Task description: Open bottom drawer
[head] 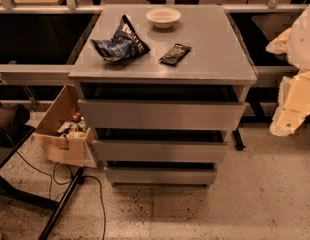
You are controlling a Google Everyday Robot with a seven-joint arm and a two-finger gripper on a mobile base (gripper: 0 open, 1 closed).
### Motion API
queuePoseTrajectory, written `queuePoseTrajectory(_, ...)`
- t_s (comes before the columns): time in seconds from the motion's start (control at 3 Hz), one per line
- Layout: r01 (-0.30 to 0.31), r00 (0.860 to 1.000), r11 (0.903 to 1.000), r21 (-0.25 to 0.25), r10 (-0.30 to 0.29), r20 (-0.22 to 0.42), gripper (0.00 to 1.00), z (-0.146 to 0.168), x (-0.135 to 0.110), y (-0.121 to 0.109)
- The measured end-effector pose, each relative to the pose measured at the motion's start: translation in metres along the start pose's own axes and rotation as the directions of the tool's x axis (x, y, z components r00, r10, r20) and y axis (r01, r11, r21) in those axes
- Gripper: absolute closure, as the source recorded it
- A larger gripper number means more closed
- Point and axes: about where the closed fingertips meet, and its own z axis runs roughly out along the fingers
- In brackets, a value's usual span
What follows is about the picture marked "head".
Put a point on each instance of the grey middle drawer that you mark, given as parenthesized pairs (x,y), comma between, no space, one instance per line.
(160,151)

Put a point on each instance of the items in cardboard box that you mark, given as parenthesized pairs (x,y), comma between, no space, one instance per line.
(74,128)

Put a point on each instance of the grey top drawer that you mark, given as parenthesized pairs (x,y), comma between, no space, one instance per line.
(161,115)

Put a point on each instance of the dark bag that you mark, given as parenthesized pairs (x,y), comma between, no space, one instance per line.
(12,119)

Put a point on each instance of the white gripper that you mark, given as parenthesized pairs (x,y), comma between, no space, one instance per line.
(303,40)

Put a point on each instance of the grey bottom drawer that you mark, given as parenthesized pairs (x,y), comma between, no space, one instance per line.
(160,176)

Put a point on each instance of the white bowl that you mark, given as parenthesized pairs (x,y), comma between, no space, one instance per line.
(163,17)

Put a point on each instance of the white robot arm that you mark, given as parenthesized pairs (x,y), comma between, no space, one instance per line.
(295,42)

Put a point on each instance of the blue chip bag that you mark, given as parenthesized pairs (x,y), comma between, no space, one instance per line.
(124,44)

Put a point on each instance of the grey drawer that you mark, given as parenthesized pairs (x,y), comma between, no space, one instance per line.
(160,151)
(160,176)
(161,115)

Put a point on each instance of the black snack bar wrapper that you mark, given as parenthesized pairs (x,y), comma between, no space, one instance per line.
(175,54)

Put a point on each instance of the grey drawer cabinet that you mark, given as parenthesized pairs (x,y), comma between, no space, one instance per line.
(162,99)

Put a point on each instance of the cardboard box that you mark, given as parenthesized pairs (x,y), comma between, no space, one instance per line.
(77,152)

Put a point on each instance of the black table leg frame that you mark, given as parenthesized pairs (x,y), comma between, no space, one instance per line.
(8,147)

